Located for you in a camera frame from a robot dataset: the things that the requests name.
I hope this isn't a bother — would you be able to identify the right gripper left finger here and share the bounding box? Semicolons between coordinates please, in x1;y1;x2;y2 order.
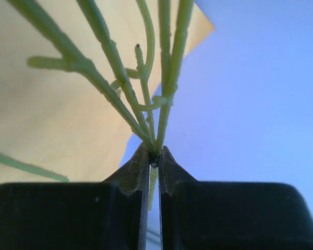
0;144;149;249

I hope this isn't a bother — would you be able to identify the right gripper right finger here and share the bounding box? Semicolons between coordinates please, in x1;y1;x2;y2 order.
158;147;313;249

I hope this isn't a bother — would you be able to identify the orange wrapping paper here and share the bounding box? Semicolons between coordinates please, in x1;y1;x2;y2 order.
0;0;215;186

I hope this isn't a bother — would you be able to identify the blue flower stem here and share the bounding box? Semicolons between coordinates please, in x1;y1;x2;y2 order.
0;0;195;211

